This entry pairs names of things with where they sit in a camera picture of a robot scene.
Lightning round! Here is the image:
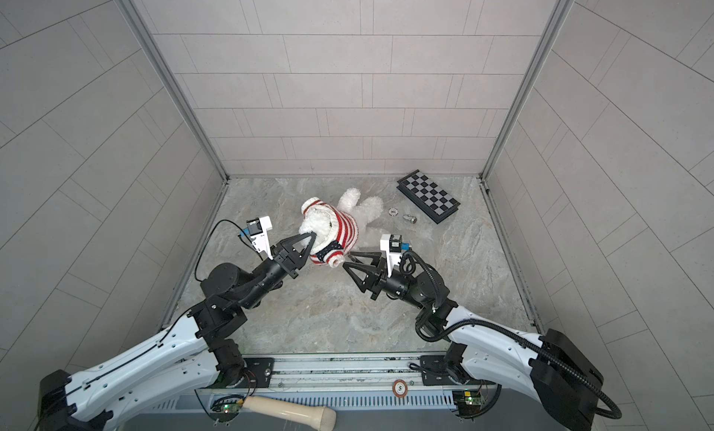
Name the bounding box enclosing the red white striped sweater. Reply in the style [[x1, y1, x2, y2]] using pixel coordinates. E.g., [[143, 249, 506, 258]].
[[299, 197, 359, 268]]

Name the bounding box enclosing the white teddy bear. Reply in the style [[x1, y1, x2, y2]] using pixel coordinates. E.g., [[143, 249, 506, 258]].
[[299, 187, 384, 255]]

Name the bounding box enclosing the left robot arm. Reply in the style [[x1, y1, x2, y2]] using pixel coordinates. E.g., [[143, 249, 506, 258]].
[[36, 232, 316, 430]]

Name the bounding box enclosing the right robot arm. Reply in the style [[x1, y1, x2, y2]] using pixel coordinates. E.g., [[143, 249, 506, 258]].
[[342, 250, 623, 430]]

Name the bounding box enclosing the black white checkerboard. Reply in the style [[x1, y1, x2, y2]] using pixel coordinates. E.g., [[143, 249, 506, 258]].
[[397, 170, 460, 224]]

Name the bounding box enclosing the round red white sticker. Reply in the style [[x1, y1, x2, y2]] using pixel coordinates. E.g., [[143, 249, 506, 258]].
[[392, 379, 408, 399]]

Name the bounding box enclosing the right green circuit board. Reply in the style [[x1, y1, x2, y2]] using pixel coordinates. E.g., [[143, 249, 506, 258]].
[[452, 391, 483, 419]]

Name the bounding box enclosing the green circuit board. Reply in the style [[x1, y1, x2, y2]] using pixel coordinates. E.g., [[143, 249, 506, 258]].
[[452, 391, 483, 419], [209, 395, 245, 423]]

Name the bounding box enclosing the left green circuit board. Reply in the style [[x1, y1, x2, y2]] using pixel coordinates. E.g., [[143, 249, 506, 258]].
[[209, 395, 245, 423]]

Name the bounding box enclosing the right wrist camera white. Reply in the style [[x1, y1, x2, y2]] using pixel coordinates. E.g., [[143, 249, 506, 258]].
[[379, 234, 411, 278]]

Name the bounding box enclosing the aluminium front rail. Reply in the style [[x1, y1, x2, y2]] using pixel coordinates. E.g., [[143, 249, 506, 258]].
[[110, 349, 581, 412]]

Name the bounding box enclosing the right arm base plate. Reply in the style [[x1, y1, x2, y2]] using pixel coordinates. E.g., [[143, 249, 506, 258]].
[[418, 354, 476, 386]]

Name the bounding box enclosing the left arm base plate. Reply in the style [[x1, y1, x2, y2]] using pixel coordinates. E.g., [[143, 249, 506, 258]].
[[210, 358, 275, 390]]

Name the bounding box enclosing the beige wooden handle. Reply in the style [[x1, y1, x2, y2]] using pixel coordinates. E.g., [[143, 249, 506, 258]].
[[242, 397, 337, 431]]

